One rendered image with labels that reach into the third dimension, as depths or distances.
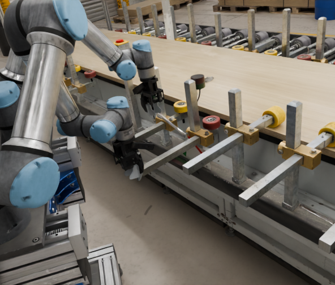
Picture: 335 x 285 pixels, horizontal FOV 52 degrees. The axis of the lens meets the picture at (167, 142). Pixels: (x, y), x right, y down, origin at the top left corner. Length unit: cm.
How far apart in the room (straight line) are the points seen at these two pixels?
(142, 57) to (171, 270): 124
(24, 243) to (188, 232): 150
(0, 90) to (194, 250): 143
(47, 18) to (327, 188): 119
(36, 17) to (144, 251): 165
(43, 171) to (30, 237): 22
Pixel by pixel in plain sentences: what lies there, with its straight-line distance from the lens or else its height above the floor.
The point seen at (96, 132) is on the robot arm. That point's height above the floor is 113.
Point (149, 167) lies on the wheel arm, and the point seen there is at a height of 86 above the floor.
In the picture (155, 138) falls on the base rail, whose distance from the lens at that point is 192.
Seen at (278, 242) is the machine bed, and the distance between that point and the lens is 201.
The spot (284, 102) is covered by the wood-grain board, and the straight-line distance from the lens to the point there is 173.
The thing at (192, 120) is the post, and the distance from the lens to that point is 155.
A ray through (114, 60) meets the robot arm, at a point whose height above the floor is 128.
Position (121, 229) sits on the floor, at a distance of 244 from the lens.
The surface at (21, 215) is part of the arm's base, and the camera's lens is 99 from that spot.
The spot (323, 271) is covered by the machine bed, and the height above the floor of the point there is 17.
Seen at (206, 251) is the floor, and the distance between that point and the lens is 219.
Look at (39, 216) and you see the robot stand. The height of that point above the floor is 104.
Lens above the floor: 163
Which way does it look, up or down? 30 degrees down
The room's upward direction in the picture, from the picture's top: 10 degrees counter-clockwise
